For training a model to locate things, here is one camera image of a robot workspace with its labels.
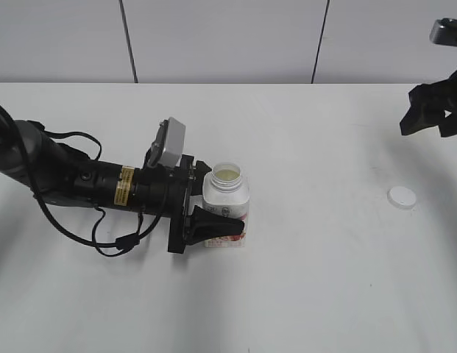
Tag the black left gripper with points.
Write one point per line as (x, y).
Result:
(167, 194)

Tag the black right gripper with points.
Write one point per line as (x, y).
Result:
(432, 105)

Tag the white strawberry yogurt bottle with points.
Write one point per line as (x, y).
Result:
(225, 192)

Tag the white bottle cap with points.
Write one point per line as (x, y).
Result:
(402, 197)

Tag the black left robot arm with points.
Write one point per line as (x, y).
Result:
(60, 175)

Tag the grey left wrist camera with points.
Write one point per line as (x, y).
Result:
(167, 148)

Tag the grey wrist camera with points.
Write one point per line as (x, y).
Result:
(167, 148)
(444, 32)

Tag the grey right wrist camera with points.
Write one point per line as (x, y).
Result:
(444, 32)

